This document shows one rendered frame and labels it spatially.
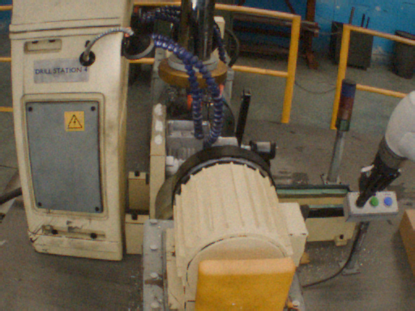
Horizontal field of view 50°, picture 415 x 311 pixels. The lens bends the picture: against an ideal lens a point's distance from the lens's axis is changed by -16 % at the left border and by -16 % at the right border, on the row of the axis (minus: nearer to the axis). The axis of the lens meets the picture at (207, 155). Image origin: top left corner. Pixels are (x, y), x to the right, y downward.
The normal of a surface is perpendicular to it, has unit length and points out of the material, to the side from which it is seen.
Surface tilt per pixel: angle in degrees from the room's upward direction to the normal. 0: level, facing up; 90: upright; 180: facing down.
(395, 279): 0
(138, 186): 90
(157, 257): 0
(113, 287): 0
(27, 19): 90
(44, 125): 90
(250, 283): 90
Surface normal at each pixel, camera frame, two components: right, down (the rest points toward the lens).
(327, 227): 0.07, 0.50
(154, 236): 0.07, -0.87
